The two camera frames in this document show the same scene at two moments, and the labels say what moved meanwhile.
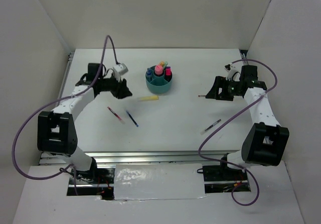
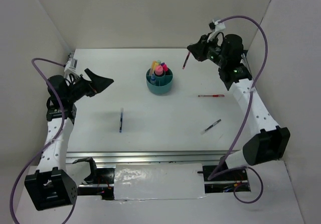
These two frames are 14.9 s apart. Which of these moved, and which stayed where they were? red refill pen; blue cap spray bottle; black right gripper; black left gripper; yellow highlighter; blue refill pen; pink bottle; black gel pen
Moved: blue refill pen; blue cap spray bottle; yellow highlighter; black left gripper; black right gripper; red refill pen
Stayed: pink bottle; black gel pen
